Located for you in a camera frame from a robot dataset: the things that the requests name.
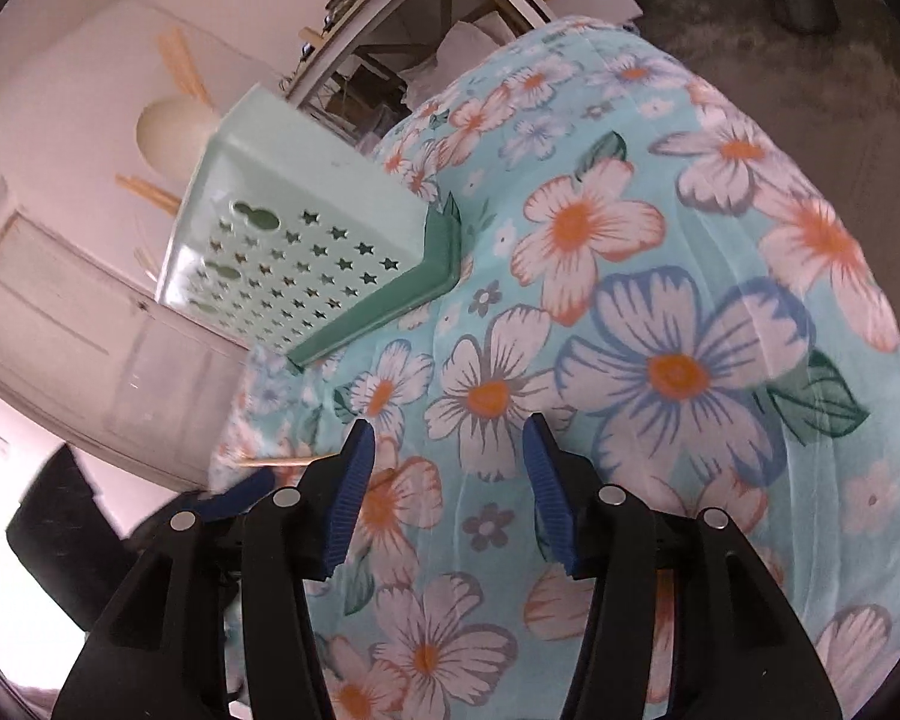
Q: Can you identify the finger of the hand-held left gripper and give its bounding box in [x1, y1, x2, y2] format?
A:
[187, 469, 277, 526]

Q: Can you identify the cluttered white desk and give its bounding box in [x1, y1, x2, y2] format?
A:
[281, 0, 563, 158]

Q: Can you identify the metal bucket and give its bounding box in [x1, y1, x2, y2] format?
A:
[765, 0, 841, 35]

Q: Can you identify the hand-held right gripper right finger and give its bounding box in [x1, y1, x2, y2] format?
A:
[522, 412, 845, 720]

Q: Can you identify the mint green utensil holder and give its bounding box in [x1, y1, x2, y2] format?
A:
[154, 86, 466, 376]

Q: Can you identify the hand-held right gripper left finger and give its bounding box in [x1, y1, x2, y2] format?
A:
[51, 418, 377, 720]

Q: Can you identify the white plastic bag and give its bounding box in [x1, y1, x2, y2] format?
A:
[405, 19, 511, 113]

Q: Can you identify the white rice ladle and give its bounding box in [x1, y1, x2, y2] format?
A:
[135, 94, 222, 181]

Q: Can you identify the set of wooden chopsticks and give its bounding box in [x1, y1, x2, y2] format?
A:
[115, 26, 215, 211]

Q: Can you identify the grey panelled door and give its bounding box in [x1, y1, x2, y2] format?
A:
[0, 180, 252, 485]

